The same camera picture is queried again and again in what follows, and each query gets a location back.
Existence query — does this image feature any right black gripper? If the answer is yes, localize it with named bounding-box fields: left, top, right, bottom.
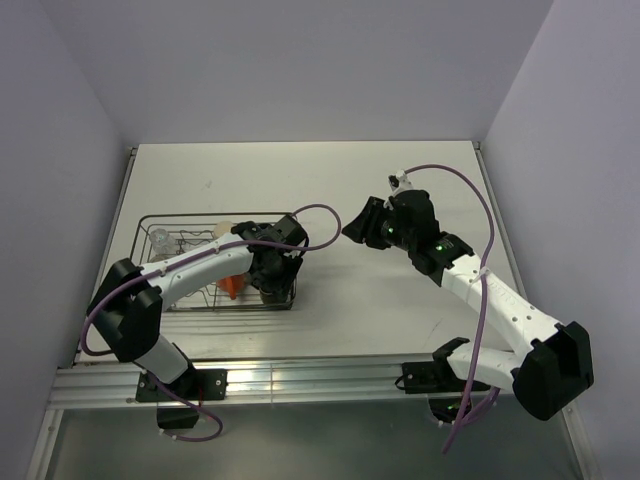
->
left=341, top=196, right=416, bottom=252

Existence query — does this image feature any dark grey mug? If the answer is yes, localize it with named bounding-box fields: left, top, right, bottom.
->
left=260, top=289, right=292, bottom=309

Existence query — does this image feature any orange mug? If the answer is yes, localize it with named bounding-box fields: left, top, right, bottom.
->
left=216, top=274, right=246, bottom=300

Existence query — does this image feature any beige tumbler cup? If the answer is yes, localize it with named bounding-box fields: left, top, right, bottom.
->
left=212, top=221, right=234, bottom=238

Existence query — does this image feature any clear glass cup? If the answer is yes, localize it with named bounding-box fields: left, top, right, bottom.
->
left=149, top=228, right=178, bottom=255

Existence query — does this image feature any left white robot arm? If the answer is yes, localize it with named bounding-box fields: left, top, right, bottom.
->
left=87, top=215, right=308, bottom=399

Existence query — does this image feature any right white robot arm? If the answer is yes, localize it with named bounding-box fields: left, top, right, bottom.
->
left=342, top=190, right=594, bottom=421

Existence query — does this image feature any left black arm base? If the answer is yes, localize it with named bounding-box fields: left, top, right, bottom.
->
left=135, top=369, right=228, bottom=403

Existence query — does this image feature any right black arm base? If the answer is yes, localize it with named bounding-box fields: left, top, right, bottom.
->
left=394, top=360, right=466, bottom=395

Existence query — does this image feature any black box under table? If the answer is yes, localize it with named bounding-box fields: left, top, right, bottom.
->
left=156, top=407, right=200, bottom=431

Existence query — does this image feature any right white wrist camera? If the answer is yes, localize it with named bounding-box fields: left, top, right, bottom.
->
left=388, top=170, right=414, bottom=196

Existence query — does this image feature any grey wire dish rack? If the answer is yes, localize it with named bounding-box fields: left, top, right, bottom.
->
left=141, top=214, right=308, bottom=310

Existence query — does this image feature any aluminium table rail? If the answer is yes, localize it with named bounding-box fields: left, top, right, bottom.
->
left=46, top=354, right=431, bottom=410

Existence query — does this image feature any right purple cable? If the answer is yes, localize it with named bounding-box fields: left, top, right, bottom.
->
left=407, top=164, right=501, bottom=455

